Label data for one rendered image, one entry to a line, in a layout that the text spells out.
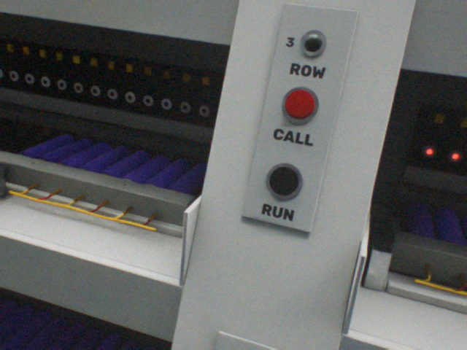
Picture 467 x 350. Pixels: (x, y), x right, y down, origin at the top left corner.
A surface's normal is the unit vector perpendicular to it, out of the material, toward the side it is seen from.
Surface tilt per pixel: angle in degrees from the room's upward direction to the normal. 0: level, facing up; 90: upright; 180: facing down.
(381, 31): 90
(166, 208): 109
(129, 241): 19
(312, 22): 90
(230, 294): 90
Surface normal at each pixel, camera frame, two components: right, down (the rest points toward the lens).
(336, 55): -0.26, 0.01
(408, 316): 0.10, -0.92
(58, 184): -0.31, 0.33
